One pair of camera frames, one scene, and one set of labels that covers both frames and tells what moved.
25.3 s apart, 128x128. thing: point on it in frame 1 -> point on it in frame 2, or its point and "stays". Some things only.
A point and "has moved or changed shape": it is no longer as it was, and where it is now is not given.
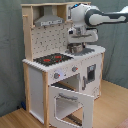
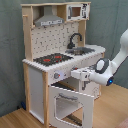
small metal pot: x=75 y=47 has moved or changed shape
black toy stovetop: x=52 y=59 stays
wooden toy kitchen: x=60 y=86 stays
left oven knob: x=56 y=75 stays
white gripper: x=79 y=34 -> x=83 y=74
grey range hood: x=48 y=18 stays
